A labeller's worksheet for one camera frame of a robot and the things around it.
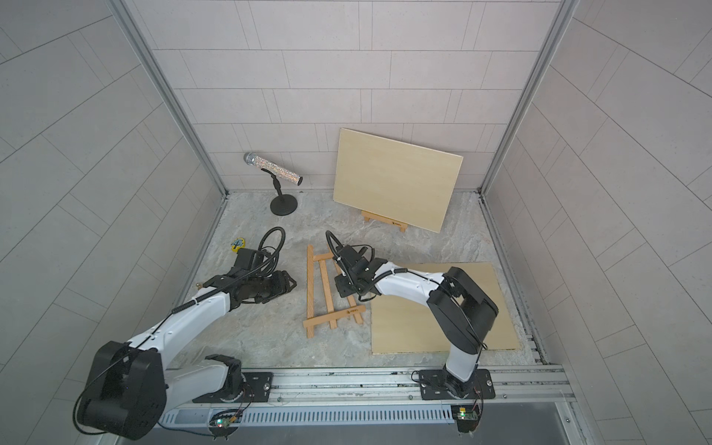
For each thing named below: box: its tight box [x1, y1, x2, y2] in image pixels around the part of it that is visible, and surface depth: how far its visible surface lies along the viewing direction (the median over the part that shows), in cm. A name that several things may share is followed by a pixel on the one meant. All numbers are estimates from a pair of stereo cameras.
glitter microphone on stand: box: [242, 152, 304, 217], surface depth 98 cm
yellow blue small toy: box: [230, 237, 246, 254], surface depth 101 cm
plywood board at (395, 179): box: [332, 127, 464, 234], surface depth 95 cm
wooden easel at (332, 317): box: [303, 244, 367, 339], surface depth 83 cm
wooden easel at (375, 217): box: [360, 210, 408, 233], surface depth 105 cm
